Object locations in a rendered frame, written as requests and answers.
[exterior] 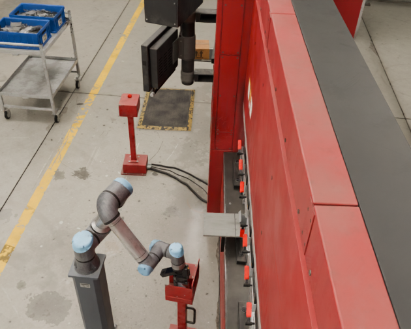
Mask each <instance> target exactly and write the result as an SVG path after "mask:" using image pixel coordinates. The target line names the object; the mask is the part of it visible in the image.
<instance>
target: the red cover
mask: <svg viewBox="0 0 411 329"><path fill-rule="evenodd" d="M258 2H259V6H260V13H261V17H262V23H263V28H264V35H265V38H266V48H267V52H268V56H269V63H270V67H271V74H272V78H273V85H274V89H275V96H276V100H277V106H278V111H279V117H280V121H281V128H282V135H283V139H284V146H285V150H286V156H287V161H288V167H289V171H290V178H291V182H292V189H293V193H294V200H295V204H296V211H297V218H298V221H299V228H300V233H301V234H300V236H301V243H302V248H303V254H304V255H305V260H306V265H307V271H308V275H309V282H310V286H311V293H312V300H313V304H314V310H315V315H316V321H317V325H318V329H399V325H398V323H397V319H396V317H395V314H394V311H393V308H392V305H391V302H390V299H389V296H388V292H387V290H386V286H385V283H384V280H383V277H382V274H381V271H380V268H379V265H378V262H377V259H376V256H375V253H374V250H373V247H372V244H371V241H370V238H369V235H368V232H367V229H366V226H365V223H364V220H363V217H362V214H361V211H360V208H359V207H358V202H357V199H356V196H355V193H354V190H353V187H352V184H351V181H350V177H349V175H348V171H347V169H346V165H345V163H344V159H343V156H342V153H341V150H340V147H339V144H338V141H337V138H336V136H335V132H334V130H333V126H332V124H331V120H330V118H329V114H328V112H327V108H326V105H325V102H324V99H323V96H322V93H321V91H320V87H319V85H318V81H317V79H316V75H315V73H314V69H313V66H312V63H311V59H310V57H309V53H308V51H307V47H306V45H305V41H304V39H303V35H302V33H301V29H300V27H299V24H298V21H297V18H296V14H295V12H294V8H293V6H292V2H291V0H258Z"/></svg>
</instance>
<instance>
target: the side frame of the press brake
mask: <svg viewBox="0 0 411 329"><path fill-rule="evenodd" d="M253 1H254V0H217V17H216V30H215V57H214V70H213V96H212V110H211V134H210V147H209V173H208V186H207V213H220V202H221V185H222V168H223V154H224V152H235V153H237V152H238V149H237V145H238V140H241V146H243V147H244V141H245V130H244V121H243V99H244V92H245V80H246V73H247V60H248V53H249V41H250V33H251V20H252V8H253ZM333 1H334V3H335V5H336V7H337V9H338V10H339V12H340V14H341V16H342V18H343V20H344V22H345V24H346V26H347V28H348V30H349V32H350V33H351V35H352V37H353V38H354V34H355V31H356V26H357V23H358V18H359V13H360V10H361V6H362V2H363V0H333Z"/></svg>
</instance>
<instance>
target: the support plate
mask: <svg viewBox="0 0 411 329"><path fill-rule="evenodd" d="M235 218H236V236H235V219H234V213H206V212H204V235H203V236H218V237H235V238H242V237H240V236H239V235H240V228H241V227H240V223H239V214H238V213H235Z"/></svg>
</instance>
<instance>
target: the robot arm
mask: <svg viewBox="0 0 411 329"><path fill-rule="evenodd" d="M132 193H133V188H132V185H131V184H130V183H129V182H128V181H127V180H126V179H124V178H116V179H115V180H114V181H113V182H111V184H109V186H107V188H105V190H103V192H101V194H100V195H99V196H98V198H97V212H98V215H97V216H96V217H94V218H93V220H92V222H91V224H90V225H89V226H88V227H87V228H86V229H85V230H82V231H81V232H78V233H76V234H75V235H74V237H73V239H72V248H73V250H74V256H75V259H74V269H75V271H76V272H77V273H79V274H81V275H89V274H92V273H94V272H96V271H97V270H98V268H99V267H100V259H99V256H98V255H97V254H96V253H95V248H96V247H97V246H98V245H99V244H100V242H101V241H102V240H103V239H105V237H106V236H107V235H108V234H109V233H110V232H111V230H112V232H113V233H114V234H115V235H116V236H117V238H118V239H119V240H120V242H121V243H122V244H123V245H124V246H125V248H126V249H127V250H128V252H129V253H130V254H131V255H132V256H133V258H134V259H135V260H136V262H137V263H138V264H139V265H138V268H137V269H138V272H139V273H140V274H141V275H143V276H149V275H150V273H151V272H152V271H153V270H154V269H155V267H156V266H157V264H158V263H159V262H160V260H161V259H162V258H163V257H166V258H168V259H171V264H172V267H169V268H164V269H162V270H161V273H160V276H161V277H168V276H171V275H174V277H173V281H174V286H177V287H183V288H186V287H185V286H183V285H182V284H184V285H188V283H187V280H188V279H189V276H190V269H188V267H189V265H188V264H185V257H184V250H183V246H182V245H181V244H180V243H178V242H177V243H172V244H168V243H166V242H163V241H161V240H153V241H152V242H151V244H150V245H149V252H147V250H146V249H145V247H144V246H143V245H142V244H141V243H140V241H139V240H138V239H137V237H136V236H135V235H134V234H133V232H132V231H131V230H130V228H129V227H128V226H127V225H126V223H125V222H124V221H123V220H122V218H121V217H120V215H121V214H120V213H119V211H118V209H119V208H121V207H123V205H124V204H125V202H126V200H127V199H128V197H129V196H130V195H131V194H132Z"/></svg>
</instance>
